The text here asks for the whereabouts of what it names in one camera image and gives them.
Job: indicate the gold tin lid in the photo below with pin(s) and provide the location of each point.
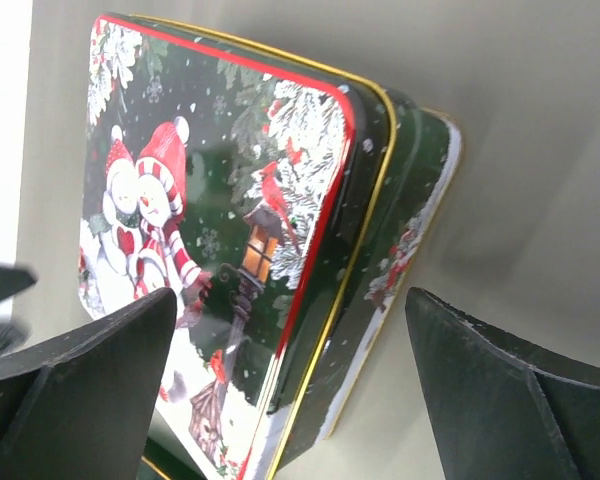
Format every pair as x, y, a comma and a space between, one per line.
246, 179

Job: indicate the dark green cookie tin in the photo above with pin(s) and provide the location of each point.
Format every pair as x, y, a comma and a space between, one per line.
426, 156

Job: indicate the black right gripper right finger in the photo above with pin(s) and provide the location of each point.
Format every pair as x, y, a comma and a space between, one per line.
500, 406

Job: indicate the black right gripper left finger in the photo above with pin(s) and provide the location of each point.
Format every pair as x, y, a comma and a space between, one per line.
79, 405

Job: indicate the black gold-rimmed tray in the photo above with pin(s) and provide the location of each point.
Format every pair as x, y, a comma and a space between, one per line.
158, 464

